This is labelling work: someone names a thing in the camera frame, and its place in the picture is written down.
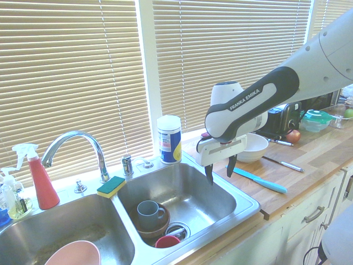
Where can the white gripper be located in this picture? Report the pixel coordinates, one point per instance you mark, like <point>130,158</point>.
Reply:
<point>220,151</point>

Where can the blue plastic knife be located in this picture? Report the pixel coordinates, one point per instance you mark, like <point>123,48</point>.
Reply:
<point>270,185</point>

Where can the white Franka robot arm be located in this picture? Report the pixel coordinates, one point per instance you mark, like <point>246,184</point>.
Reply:
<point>303,63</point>

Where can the stainless steel double sink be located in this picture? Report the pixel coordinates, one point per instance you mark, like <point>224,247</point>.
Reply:
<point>193,187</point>

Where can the sink drain strainer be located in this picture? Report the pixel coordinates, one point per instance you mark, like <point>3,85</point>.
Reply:
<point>179,229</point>

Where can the chrome sink sprayer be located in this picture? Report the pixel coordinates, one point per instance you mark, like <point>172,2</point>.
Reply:
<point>127,165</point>

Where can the chrome sink knob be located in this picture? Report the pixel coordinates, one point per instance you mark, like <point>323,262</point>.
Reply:
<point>80,186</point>

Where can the white ceramic bowl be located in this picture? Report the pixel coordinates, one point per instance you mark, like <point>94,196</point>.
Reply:
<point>256,149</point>

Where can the white blue wipes canister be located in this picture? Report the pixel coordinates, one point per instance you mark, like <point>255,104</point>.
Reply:
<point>169,143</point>

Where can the silver peeler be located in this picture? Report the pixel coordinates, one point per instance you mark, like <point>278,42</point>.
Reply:
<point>282,142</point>

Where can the silver pen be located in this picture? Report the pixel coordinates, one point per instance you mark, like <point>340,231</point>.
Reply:
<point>289,165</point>

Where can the red apple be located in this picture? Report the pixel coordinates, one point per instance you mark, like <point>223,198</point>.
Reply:
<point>293,136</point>

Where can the grey mug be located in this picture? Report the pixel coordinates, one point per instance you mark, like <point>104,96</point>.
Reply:
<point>147,212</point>

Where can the black chrome toaster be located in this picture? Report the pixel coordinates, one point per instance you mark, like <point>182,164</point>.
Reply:
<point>286,117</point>

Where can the red cup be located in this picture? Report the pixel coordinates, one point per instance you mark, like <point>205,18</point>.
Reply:
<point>166,242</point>

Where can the brown wooden bowl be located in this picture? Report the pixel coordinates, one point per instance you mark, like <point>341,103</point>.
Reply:
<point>150,234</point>

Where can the cream kitchen cabinet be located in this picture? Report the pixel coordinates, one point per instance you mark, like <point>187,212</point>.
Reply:
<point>298,240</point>

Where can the green lidded food container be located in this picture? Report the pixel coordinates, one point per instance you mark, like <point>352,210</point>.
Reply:
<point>315,118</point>

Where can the green yellow sponge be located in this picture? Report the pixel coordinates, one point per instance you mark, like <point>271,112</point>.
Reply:
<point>111,186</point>

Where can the medium beige window blind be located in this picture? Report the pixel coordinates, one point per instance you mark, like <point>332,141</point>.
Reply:
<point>220,55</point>

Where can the clear plastic container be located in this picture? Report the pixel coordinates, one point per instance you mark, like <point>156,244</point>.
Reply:
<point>337,117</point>

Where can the chrome gooseneck faucet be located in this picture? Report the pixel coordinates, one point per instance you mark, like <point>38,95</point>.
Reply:
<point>93,140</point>

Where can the green apple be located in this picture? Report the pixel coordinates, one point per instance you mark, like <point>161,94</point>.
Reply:
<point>349,113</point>

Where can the pink bowl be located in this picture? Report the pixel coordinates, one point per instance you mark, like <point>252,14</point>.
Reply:
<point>74,254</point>

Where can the wide beige window blind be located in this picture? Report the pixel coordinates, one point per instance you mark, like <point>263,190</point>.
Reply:
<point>69,82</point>

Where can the red spray bottle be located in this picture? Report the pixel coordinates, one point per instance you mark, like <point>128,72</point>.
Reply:
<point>44,190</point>

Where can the narrow beige window blind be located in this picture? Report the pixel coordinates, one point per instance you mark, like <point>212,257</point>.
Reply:
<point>328,16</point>

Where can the clear yellow soap pump bottle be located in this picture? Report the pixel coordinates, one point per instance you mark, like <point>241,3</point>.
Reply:
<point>16,209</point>

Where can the blue liquid soap bottle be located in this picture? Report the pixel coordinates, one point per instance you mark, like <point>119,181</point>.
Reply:
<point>3,216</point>

